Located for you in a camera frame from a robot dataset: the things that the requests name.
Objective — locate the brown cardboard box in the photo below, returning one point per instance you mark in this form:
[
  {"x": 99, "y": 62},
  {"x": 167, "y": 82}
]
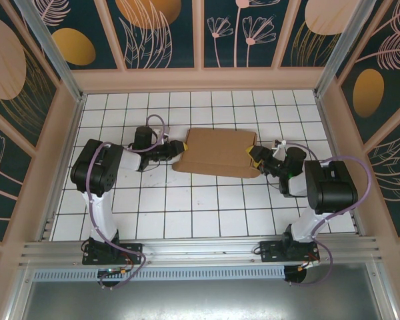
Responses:
[{"x": 216, "y": 146}]

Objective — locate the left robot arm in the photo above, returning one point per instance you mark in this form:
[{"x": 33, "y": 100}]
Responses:
[{"x": 110, "y": 176}]

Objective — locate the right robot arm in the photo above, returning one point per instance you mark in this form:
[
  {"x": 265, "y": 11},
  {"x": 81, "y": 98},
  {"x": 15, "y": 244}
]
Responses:
[{"x": 333, "y": 190}]

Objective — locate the small green circuit board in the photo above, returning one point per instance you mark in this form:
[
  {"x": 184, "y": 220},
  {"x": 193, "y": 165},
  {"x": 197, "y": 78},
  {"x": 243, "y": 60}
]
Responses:
[{"x": 111, "y": 270}]

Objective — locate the grey metal sheet panel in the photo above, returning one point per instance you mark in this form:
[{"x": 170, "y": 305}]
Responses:
[{"x": 200, "y": 300}]

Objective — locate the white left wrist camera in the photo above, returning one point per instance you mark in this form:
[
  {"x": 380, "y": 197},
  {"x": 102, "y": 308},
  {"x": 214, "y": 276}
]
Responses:
[{"x": 166, "y": 134}]

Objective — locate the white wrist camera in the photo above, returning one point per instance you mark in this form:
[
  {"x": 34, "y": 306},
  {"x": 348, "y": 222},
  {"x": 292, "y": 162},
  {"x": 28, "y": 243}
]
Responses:
[
  {"x": 166, "y": 134},
  {"x": 280, "y": 145}
]

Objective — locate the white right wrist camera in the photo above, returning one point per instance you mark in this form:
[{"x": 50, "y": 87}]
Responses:
[{"x": 280, "y": 145}]

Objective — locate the aluminium table side rail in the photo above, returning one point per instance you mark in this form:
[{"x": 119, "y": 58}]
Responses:
[
  {"x": 71, "y": 133},
  {"x": 326, "y": 126}
]

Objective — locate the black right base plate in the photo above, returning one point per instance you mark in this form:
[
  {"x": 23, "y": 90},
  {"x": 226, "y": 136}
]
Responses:
[{"x": 270, "y": 251}]

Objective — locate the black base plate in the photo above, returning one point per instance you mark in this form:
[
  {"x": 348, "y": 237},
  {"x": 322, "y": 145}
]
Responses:
[
  {"x": 133, "y": 250},
  {"x": 270, "y": 251}
]

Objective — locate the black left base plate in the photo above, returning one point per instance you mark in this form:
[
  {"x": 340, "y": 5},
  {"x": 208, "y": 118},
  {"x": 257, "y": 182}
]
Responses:
[{"x": 133, "y": 250}]

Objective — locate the aluminium mounting rail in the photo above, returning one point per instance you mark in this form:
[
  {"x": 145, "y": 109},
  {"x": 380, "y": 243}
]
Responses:
[{"x": 200, "y": 250}]

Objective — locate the aluminium corner post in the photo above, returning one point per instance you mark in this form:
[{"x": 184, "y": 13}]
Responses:
[
  {"x": 58, "y": 63},
  {"x": 336, "y": 53}
]

